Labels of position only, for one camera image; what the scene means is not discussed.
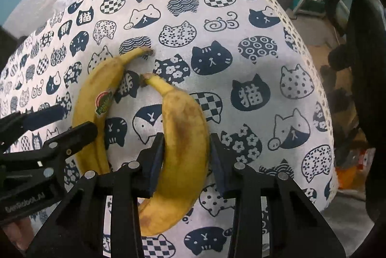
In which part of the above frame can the banana with sticker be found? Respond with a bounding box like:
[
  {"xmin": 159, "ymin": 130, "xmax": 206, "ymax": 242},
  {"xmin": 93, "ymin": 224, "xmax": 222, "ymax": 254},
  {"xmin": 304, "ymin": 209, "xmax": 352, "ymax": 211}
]
[{"xmin": 72, "ymin": 46, "xmax": 153, "ymax": 174}]

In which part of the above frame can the spotted banana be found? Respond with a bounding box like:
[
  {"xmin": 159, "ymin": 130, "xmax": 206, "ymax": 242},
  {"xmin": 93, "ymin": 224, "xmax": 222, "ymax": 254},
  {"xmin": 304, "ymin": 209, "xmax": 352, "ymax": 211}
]
[{"xmin": 139, "ymin": 73, "xmax": 209, "ymax": 237}]

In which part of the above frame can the person right hand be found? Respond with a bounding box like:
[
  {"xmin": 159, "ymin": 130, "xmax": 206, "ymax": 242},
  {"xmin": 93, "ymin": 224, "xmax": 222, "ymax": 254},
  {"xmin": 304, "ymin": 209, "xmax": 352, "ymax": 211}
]
[{"xmin": 2, "ymin": 217, "xmax": 35, "ymax": 251}]

